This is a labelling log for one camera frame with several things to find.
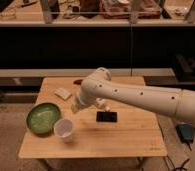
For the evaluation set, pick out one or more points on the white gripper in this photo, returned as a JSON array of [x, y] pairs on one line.
[[78, 105]]

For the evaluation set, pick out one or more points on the beige sponge block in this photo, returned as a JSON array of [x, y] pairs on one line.
[[63, 93]]

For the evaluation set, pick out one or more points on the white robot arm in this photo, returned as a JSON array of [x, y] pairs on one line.
[[170, 102]]

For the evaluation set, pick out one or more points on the wooden shelf with clutter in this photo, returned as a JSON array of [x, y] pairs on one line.
[[97, 13]]

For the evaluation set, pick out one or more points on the green ceramic bowl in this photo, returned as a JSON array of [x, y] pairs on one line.
[[42, 118]]

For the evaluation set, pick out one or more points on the black foot pedal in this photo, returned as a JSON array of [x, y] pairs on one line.
[[185, 132]]

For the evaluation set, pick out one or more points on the small red object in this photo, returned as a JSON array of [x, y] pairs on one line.
[[78, 82]]

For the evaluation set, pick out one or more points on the black equipment on right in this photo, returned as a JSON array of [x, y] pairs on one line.
[[184, 68]]

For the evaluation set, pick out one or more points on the black rectangular phone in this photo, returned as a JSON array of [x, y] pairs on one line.
[[106, 116]]

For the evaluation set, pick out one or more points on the white tube bottle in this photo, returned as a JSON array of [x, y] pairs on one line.
[[101, 104]]

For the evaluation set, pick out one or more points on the wooden folding table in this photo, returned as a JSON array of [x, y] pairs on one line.
[[135, 134]]

